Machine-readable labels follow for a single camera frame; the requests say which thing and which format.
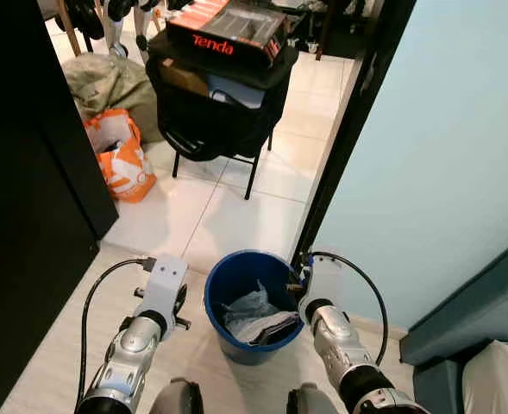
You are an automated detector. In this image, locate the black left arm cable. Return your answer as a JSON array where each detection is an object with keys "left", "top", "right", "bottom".
[{"left": 78, "top": 255, "right": 158, "bottom": 405}]

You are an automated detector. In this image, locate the black cabinet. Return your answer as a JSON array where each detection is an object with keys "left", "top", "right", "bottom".
[{"left": 0, "top": 0, "right": 119, "bottom": 414}]

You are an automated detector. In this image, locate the olive green cloth bag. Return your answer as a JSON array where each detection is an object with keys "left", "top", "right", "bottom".
[{"left": 61, "top": 52, "right": 164, "bottom": 143}]

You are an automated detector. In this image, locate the black red Tenda box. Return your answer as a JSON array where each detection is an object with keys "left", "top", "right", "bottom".
[{"left": 166, "top": 0, "right": 289, "bottom": 70}]

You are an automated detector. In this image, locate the black door frame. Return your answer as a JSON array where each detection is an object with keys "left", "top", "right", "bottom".
[{"left": 290, "top": 0, "right": 418, "bottom": 270}]

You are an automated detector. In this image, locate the brown cardboard box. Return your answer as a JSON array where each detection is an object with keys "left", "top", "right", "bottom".
[{"left": 159, "top": 59, "right": 210, "bottom": 96}]

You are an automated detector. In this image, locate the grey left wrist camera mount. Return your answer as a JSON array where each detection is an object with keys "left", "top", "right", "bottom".
[{"left": 141, "top": 254, "right": 190, "bottom": 320}]

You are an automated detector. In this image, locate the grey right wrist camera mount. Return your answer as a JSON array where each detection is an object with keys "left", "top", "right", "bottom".
[{"left": 305, "top": 256, "right": 345, "bottom": 311}]

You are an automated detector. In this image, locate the flat white dark packet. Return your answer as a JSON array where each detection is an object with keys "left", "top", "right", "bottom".
[{"left": 236, "top": 310, "right": 302, "bottom": 346}]

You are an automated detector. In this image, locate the blue grey flat case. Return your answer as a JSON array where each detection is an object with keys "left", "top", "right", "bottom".
[{"left": 206, "top": 73, "right": 267, "bottom": 109}]

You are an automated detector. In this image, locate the blue plastic waste bin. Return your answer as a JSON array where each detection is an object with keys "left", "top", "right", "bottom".
[{"left": 204, "top": 250, "right": 306, "bottom": 367}]

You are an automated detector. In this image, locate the black fabric folding chair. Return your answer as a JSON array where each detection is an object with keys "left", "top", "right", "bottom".
[{"left": 146, "top": 30, "right": 299, "bottom": 201}]

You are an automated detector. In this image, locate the crumpled clear plastic bag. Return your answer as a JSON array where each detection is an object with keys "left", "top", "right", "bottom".
[{"left": 222, "top": 280, "right": 280, "bottom": 333}]

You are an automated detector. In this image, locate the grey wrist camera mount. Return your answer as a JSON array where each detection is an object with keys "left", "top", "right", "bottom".
[
  {"left": 141, "top": 254, "right": 190, "bottom": 320},
  {"left": 305, "top": 256, "right": 345, "bottom": 311}
]

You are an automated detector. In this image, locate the orange white plastic bag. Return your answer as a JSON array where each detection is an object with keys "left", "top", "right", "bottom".
[{"left": 83, "top": 108, "right": 158, "bottom": 204}]

